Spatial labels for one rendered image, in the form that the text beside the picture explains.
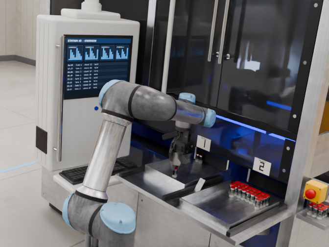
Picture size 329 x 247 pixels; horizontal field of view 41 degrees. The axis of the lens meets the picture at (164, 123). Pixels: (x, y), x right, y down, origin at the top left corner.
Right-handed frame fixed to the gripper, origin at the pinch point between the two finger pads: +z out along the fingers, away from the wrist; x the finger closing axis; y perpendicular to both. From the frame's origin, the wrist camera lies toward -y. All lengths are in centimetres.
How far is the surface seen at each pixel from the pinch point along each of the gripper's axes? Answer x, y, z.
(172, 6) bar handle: 10, -24, -72
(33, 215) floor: 10, -143, 93
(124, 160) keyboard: 1.5, -37.5, 10.7
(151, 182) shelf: -12.9, -1.3, 5.8
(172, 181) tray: -7.3, 6.0, 3.5
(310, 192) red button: 15, 60, -7
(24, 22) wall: 304, -721, 5
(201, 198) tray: -6.1, 22.9, 5.4
